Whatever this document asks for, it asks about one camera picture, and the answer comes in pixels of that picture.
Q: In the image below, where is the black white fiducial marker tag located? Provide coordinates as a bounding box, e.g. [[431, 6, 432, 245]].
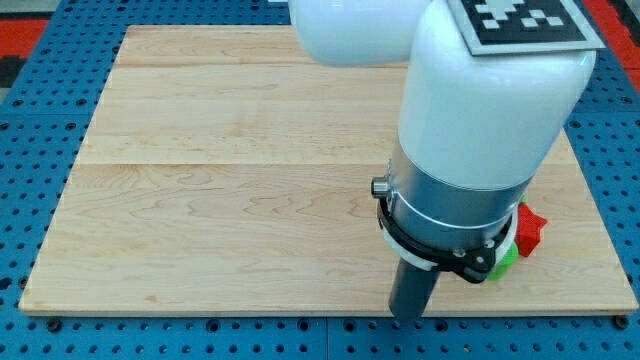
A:
[[448, 0, 605, 56]]

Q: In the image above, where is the red star block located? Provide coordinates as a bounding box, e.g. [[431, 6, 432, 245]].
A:
[[515, 203, 548, 257]]

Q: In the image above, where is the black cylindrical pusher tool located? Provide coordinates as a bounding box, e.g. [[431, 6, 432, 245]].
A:
[[388, 259, 440, 321]]

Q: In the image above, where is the wooden board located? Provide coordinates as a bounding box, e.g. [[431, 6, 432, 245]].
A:
[[17, 24, 640, 318]]

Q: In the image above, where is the green block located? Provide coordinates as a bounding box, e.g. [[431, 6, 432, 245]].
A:
[[488, 243, 519, 281]]

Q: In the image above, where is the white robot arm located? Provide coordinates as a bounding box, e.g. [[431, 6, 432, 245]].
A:
[[289, 0, 603, 283]]

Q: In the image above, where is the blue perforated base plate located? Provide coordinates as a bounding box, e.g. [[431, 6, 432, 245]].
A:
[[1, 0, 639, 359]]

